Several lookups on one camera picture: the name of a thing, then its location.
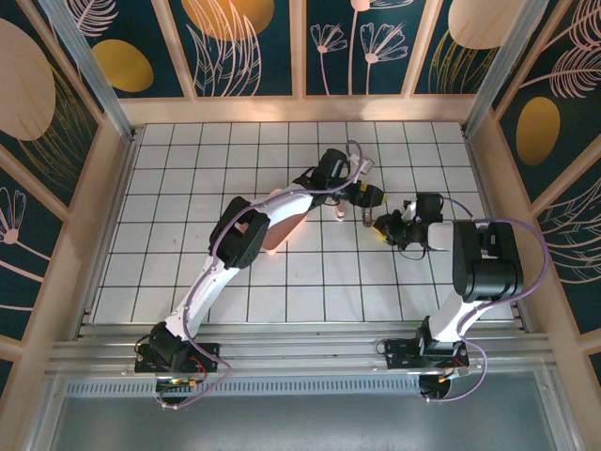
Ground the pink plastic tray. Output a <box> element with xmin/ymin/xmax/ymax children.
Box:
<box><xmin>262</xmin><ymin>210</ymin><xmax>311</xmax><ymax>257</ymax></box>

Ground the grey metal sheet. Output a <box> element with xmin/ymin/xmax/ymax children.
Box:
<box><xmin>44</xmin><ymin>370</ymin><xmax>572</xmax><ymax>451</ymax></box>

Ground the aluminium side rail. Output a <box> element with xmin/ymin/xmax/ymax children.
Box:
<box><xmin>72</xmin><ymin>138</ymin><xmax>140</xmax><ymax>339</ymax></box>
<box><xmin>462</xmin><ymin>131</ymin><xmax>534</xmax><ymax>334</ymax></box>

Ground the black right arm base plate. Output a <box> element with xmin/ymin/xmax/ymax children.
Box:
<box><xmin>383</xmin><ymin>338</ymin><xmax>470</xmax><ymax>372</ymax></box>

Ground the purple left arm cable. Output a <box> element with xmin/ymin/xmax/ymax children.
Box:
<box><xmin>157</xmin><ymin>139</ymin><xmax>365</xmax><ymax>411</ymax></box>

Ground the aluminium mounting rail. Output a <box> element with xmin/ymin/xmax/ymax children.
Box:
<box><xmin>46</xmin><ymin>323</ymin><xmax>558</xmax><ymax>377</ymax></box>

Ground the circuit board with orange wires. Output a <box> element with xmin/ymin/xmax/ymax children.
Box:
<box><xmin>419</xmin><ymin>365</ymin><xmax>470</xmax><ymax>400</ymax></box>
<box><xmin>154</xmin><ymin>373</ymin><xmax>208</xmax><ymax>394</ymax></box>

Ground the perforated grey cable duct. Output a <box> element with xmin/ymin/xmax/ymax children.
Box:
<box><xmin>63</xmin><ymin>378</ymin><xmax>426</xmax><ymax>399</ymax></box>

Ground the aluminium frame post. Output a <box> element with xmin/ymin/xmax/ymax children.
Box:
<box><xmin>462</xmin><ymin>0</ymin><xmax>562</xmax><ymax>137</ymax></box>
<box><xmin>37</xmin><ymin>0</ymin><xmax>137</xmax><ymax>142</ymax></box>

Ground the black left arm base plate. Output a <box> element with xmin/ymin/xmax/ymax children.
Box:
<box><xmin>134</xmin><ymin>341</ymin><xmax>222</xmax><ymax>376</ymax></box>

